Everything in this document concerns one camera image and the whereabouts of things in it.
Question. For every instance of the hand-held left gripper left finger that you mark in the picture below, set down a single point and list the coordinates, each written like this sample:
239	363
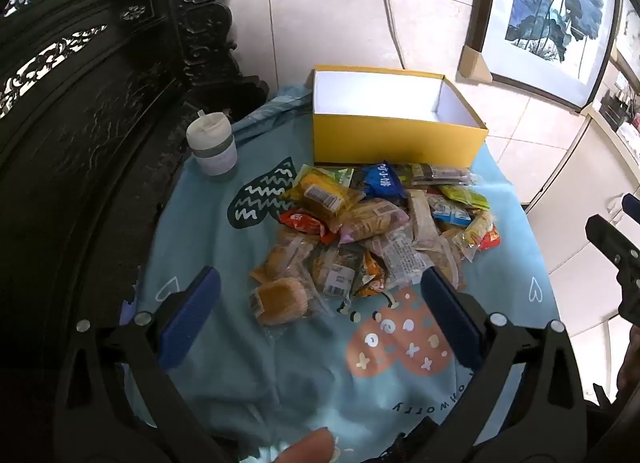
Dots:
192	313

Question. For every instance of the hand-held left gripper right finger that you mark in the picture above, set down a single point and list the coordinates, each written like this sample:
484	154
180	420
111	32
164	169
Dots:
450	313

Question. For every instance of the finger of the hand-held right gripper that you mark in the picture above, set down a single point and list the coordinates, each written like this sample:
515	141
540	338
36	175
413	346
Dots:
632	208
612	253

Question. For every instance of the pile of snack packets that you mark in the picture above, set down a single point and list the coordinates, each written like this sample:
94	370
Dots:
370	238

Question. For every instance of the yellow cardboard box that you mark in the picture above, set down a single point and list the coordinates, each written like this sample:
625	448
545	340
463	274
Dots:
400	138

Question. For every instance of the person's left hand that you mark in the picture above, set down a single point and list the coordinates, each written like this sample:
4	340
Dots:
302	445

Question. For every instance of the blue printed cloth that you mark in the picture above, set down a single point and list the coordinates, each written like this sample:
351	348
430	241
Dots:
225	368

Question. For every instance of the white cabinet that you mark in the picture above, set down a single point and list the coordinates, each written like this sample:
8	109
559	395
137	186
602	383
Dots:
575	168

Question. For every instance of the white lidded cup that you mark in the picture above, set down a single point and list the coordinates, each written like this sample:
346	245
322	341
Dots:
212	148

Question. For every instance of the dark carved wooden furniture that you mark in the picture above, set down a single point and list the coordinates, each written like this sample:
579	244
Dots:
75	168

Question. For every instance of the cardboard corner protector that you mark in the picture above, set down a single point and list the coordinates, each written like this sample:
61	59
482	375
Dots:
475	63

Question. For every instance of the framed lotus painting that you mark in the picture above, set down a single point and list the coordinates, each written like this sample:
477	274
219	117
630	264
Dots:
550	3

